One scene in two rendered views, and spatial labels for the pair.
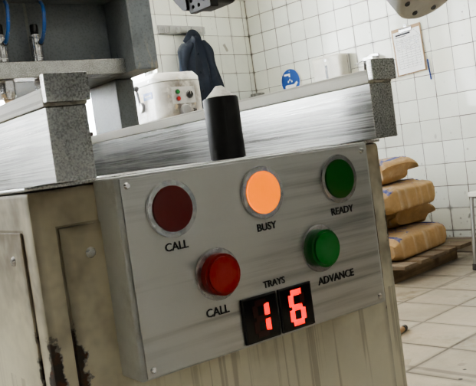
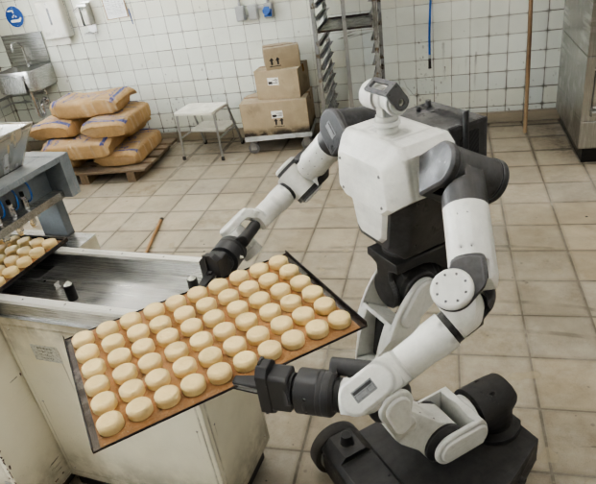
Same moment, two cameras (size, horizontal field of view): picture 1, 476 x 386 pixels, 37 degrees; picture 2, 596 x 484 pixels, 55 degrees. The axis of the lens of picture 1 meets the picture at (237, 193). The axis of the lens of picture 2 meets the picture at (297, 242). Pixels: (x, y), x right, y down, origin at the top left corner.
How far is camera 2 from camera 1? 1.31 m
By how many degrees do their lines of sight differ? 39
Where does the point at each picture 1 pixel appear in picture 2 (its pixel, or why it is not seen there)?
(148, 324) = not seen: hidden behind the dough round
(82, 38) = (37, 184)
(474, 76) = (163, 24)
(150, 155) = (131, 267)
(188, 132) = (154, 264)
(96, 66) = (53, 200)
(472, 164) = (170, 84)
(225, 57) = not seen: outside the picture
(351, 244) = not seen: hidden behind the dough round
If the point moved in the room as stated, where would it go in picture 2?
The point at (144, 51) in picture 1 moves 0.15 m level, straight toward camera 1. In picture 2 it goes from (74, 186) to (89, 196)
